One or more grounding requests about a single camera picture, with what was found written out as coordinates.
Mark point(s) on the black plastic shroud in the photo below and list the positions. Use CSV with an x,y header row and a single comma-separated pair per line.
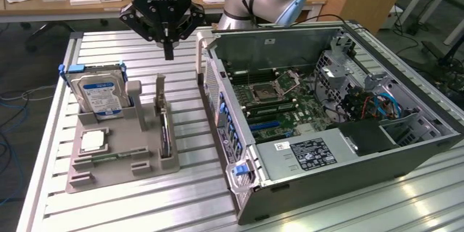
x,y
366,137

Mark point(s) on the open black PC case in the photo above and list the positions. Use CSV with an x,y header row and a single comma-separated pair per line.
x,y
326,188

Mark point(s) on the silver disk bay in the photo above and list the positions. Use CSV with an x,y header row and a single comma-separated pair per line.
x,y
410,128

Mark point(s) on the green RAM stick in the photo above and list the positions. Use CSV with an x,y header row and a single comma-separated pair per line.
x,y
109,157

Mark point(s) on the blue case latch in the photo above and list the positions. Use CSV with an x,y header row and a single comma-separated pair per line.
x,y
241,170

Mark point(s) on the grey plastic parts rack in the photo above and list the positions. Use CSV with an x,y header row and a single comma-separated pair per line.
x,y
145,166

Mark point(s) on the grey power supply unit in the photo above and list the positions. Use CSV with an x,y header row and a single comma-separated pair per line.
x,y
283,161

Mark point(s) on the graphics card with metal bracket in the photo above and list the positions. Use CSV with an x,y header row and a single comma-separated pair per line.
x,y
166,131

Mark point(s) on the silver chipset heat sink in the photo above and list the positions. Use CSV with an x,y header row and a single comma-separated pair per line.
x,y
306,128

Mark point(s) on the hard disk in blue carrier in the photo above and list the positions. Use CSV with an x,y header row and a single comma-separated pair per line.
x,y
102,93

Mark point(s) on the CPU socket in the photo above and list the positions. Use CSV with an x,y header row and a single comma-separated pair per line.
x,y
263,92

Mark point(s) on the green motherboard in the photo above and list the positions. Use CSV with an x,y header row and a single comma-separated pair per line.
x,y
309,107

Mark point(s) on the silver CPU chip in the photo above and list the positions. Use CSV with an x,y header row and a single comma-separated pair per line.
x,y
93,141

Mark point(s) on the blue expansion slot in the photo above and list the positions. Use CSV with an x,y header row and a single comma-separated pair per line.
x,y
265,126

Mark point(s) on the metal socket cover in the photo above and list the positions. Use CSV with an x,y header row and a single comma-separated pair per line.
x,y
290,80

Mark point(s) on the silver metal drive cage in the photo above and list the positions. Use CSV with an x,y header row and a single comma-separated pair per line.
x,y
338,71

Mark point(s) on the installed dark RAM stick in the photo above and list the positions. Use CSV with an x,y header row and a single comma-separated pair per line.
x,y
270,105
274,111

